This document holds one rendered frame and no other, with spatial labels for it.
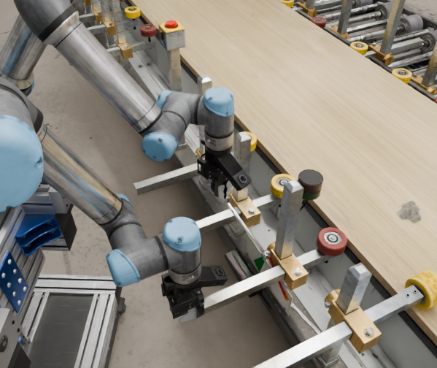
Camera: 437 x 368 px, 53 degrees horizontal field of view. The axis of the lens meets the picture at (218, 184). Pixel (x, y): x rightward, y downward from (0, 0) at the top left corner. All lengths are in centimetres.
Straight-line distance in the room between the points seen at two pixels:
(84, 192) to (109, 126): 237
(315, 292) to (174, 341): 81
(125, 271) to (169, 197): 175
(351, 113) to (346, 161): 29
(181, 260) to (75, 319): 111
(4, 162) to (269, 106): 127
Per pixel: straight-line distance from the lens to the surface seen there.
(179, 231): 89
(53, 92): 373
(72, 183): 85
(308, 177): 108
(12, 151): 60
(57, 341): 194
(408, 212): 140
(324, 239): 126
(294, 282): 122
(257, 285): 119
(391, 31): 227
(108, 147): 304
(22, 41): 120
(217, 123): 108
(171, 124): 101
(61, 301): 203
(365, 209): 138
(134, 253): 89
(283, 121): 165
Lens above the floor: 186
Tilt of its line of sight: 44 degrees down
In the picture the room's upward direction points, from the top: straight up
